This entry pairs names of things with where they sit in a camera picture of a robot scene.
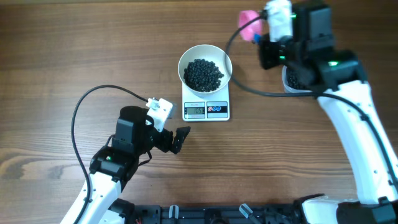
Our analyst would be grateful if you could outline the white bowl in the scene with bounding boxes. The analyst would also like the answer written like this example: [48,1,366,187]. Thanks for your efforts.
[178,44,233,96]

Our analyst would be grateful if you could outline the black beans in bowl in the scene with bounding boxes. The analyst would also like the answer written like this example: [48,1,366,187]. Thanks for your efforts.
[183,59,224,92]

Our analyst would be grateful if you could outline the right black camera cable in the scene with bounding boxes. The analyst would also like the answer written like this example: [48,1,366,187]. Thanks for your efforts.
[224,14,398,187]

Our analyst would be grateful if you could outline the white digital kitchen scale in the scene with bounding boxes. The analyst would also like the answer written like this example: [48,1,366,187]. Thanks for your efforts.
[182,85,230,122]

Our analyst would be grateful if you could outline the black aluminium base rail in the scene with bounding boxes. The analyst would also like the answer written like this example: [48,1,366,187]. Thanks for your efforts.
[111,193,327,224]

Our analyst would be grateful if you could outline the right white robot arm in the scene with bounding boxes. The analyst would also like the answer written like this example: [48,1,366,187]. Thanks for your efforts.
[264,1,397,223]

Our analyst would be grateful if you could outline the left black camera cable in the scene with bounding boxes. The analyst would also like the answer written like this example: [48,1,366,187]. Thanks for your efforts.
[70,85,150,224]

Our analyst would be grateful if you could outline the black camera cable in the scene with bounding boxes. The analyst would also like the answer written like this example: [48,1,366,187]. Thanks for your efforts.
[224,14,398,187]
[70,85,150,224]

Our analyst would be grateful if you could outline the black beans in container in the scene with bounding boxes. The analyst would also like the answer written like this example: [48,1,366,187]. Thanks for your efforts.
[286,68,307,90]

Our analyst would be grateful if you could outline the clear plastic bean container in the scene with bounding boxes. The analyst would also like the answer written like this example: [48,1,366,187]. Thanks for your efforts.
[282,66,310,93]

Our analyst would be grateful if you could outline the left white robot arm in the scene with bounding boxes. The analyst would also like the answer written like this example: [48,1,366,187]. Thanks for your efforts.
[62,106,190,223]

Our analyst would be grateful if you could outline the pink scoop blue handle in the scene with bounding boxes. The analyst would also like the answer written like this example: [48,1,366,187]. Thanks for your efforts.
[238,10,262,44]

